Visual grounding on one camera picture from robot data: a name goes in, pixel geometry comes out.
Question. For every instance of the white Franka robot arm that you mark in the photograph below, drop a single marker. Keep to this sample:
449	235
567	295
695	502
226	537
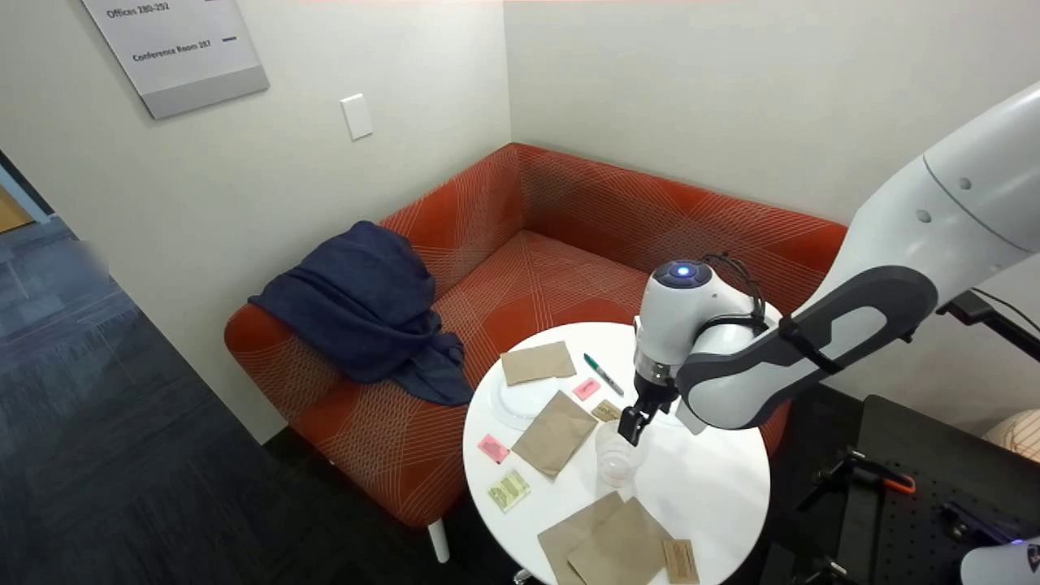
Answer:
887	282

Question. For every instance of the round white table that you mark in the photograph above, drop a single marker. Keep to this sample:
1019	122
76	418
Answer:
702	499

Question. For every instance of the green capped marker pen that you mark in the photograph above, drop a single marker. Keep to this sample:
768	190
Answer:
603	376

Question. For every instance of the orange red patterned sofa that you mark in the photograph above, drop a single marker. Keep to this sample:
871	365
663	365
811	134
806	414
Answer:
562	248

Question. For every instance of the white grey device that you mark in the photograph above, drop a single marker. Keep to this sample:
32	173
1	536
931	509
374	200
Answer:
1003	567

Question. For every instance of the navy blue blanket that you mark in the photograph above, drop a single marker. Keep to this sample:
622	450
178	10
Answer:
361	297

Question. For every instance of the green sweetener packet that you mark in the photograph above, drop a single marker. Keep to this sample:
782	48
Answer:
509	490

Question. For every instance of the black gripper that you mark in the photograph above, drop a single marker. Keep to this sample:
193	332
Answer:
655	395

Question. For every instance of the grey wall sign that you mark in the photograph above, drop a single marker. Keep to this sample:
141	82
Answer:
178	51

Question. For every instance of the beige striped cushion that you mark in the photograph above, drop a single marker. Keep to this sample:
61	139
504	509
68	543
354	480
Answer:
1019	436

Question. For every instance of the black perforated base table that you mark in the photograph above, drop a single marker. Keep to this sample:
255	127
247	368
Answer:
953	465

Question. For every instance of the pink sweetener packet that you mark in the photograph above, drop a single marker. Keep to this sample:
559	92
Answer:
492	450
586	389

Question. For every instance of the brown square card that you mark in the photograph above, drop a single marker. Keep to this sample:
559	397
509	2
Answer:
552	436

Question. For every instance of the large brown paper napkin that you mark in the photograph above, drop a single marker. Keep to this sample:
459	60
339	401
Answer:
603	540

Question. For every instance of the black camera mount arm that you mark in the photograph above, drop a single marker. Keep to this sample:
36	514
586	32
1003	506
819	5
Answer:
1003	327

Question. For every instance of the small white plate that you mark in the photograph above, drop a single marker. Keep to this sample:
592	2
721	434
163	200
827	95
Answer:
512	407

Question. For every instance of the clear plastic cup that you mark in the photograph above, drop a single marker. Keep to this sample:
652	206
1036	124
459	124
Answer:
617	471

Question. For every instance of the small brown sugar packet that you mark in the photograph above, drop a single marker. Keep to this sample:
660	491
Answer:
680	560
605	410

